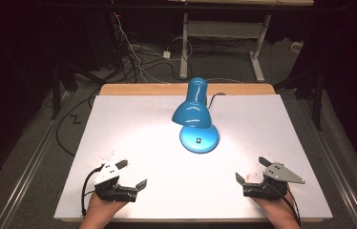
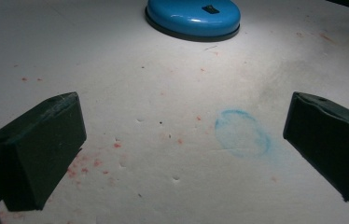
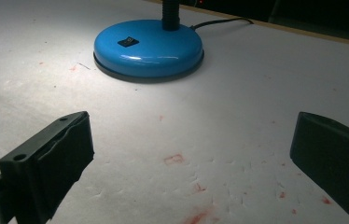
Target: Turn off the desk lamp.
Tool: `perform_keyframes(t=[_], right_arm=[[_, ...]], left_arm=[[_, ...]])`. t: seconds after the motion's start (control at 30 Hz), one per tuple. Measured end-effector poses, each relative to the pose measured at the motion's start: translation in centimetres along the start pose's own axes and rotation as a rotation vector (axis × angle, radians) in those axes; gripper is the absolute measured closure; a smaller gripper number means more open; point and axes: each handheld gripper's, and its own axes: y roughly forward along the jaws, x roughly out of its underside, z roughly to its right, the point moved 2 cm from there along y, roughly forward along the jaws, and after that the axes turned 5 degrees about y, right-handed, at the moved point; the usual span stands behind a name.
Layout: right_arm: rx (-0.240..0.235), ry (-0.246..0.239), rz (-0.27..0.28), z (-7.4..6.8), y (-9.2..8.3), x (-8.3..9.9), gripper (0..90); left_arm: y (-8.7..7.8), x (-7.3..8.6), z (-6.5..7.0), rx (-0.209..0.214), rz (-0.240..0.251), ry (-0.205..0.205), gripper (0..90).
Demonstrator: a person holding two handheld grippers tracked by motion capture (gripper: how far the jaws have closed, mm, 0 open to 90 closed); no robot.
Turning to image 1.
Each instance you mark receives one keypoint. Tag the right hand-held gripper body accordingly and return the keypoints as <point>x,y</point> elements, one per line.
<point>275,179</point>

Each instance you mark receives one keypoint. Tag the black metal stand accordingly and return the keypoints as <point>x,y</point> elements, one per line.
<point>318,101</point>
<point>57,89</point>

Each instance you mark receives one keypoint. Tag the white power adapter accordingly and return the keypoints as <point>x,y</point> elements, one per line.
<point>166,54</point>

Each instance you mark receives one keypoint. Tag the person's right hand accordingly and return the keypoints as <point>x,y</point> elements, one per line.
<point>273,208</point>

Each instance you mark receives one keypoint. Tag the white power strip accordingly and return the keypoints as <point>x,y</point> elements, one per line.
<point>296,46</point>

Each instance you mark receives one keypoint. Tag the blue desk lamp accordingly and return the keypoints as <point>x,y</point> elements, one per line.
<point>195,127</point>

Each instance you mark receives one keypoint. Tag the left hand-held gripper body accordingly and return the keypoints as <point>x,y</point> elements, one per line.
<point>108,178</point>

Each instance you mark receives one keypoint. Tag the white table cover sheet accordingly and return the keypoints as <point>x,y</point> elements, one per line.
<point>154,171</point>

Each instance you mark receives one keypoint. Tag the white metal desk frame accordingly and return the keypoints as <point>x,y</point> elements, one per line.
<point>221,30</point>

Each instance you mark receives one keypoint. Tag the person's left hand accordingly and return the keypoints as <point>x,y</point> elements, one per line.
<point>103,208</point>

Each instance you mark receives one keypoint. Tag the metal floor rail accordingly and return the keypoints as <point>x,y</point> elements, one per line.
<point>335,171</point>
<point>30,168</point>

